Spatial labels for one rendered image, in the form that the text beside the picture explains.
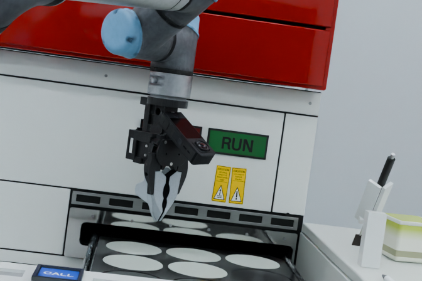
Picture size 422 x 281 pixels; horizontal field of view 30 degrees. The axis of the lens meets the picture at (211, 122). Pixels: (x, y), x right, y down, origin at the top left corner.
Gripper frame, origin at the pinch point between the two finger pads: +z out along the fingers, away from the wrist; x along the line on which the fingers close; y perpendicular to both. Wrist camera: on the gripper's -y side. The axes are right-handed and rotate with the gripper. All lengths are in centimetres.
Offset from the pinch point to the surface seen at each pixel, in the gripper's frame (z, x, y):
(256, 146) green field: -12.7, -22.8, -0.1
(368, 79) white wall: -33, -168, 71
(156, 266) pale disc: 7.3, 5.1, -5.7
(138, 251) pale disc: 7.3, 1.1, 3.3
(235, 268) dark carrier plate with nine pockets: 7.3, -8.9, -10.8
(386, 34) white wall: -51, -172, 68
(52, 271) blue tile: 0.8, 38.0, -22.6
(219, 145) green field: -11.9, -17.4, 4.6
